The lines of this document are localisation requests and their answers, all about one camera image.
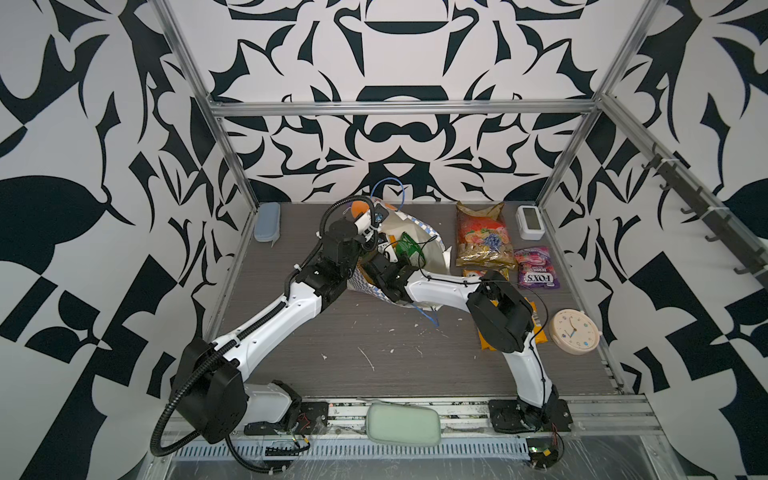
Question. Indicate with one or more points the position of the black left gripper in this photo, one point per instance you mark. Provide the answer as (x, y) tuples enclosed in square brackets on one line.
[(348, 226)]

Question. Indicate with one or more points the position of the orange plush toy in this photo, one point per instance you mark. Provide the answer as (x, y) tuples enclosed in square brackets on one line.
[(358, 208)]

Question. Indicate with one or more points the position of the green candy packet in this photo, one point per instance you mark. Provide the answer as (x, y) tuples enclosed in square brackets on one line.
[(408, 249)]

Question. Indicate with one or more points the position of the beige round clock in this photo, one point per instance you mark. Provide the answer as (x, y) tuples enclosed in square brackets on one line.
[(574, 332)]

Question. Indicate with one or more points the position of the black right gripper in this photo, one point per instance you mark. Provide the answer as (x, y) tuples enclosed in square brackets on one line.
[(403, 265)]

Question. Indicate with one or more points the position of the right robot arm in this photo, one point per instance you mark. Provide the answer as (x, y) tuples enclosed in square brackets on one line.
[(504, 318)]

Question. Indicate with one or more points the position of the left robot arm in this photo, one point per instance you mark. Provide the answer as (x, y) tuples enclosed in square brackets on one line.
[(208, 397)]

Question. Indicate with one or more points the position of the purple candy packet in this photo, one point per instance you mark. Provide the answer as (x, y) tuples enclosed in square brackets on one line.
[(535, 268)]

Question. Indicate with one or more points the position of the red fruit candy bag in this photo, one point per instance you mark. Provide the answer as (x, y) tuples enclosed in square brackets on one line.
[(482, 237)]

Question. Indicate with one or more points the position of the wall hook rail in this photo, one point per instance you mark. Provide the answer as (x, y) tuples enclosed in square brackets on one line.
[(701, 204)]

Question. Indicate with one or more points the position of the yellow snack packet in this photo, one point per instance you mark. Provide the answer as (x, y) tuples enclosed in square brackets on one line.
[(540, 335)]

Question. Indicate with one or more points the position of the white digital thermometer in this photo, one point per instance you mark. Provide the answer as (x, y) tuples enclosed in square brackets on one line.
[(530, 223)]

